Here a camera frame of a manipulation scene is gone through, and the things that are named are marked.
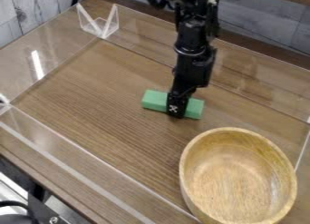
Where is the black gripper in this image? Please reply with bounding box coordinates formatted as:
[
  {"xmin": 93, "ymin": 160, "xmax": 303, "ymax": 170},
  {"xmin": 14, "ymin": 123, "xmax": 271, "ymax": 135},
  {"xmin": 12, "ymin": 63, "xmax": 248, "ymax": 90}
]
[{"xmin": 165, "ymin": 47, "xmax": 216, "ymax": 119}]

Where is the green rectangular foam block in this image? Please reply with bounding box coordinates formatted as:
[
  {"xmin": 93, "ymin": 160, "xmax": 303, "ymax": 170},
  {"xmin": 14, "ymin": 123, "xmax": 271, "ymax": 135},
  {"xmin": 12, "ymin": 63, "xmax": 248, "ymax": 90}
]
[{"xmin": 141, "ymin": 90, "xmax": 204, "ymax": 120}]

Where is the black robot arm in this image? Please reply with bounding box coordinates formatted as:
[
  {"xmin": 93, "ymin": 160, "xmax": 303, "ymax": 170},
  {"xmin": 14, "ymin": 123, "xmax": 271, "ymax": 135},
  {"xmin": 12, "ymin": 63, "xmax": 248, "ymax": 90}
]
[{"xmin": 147, "ymin": 0, "xmax": 219, "ymax": 118}]

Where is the round wooden bowl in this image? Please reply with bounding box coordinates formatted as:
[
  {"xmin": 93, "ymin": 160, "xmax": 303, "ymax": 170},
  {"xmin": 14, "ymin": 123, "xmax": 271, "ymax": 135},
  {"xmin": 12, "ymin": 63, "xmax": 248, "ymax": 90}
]
[{"xmin": 179, "ymin": 127, "xmax": 298, "ymax": 224}]

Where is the black metal clamp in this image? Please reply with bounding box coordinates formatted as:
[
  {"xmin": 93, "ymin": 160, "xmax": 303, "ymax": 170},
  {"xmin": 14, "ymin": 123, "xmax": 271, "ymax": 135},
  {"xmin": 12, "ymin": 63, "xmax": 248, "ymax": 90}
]
[{"xmin": 28, "ymin": 194, "xmax": 61, "ymax": 224}]

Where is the clear acrylic enclosure wall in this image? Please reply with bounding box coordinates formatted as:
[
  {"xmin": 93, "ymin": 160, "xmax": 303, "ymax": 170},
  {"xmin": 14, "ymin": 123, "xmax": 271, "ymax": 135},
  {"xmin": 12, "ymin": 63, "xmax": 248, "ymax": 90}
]
[{"xmin": 0, "ymin": 0, "xmax": 310, "ymax": 224}]

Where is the clear acrylic corner bracket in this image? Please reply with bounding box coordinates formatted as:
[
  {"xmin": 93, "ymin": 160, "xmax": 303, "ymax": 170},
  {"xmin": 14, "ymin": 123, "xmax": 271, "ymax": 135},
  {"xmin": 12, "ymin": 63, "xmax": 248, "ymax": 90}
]
[{"xmin": 76, "ymin": 4, "xmax": 119, "ymax": 39}]

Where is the black cable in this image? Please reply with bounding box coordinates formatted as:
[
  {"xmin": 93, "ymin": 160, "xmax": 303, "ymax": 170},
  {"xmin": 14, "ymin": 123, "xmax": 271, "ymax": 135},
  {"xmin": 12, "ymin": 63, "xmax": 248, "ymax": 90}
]
[{"xmin": 0, "ymin": 200, "xmax": 30, "ymax": 209}]

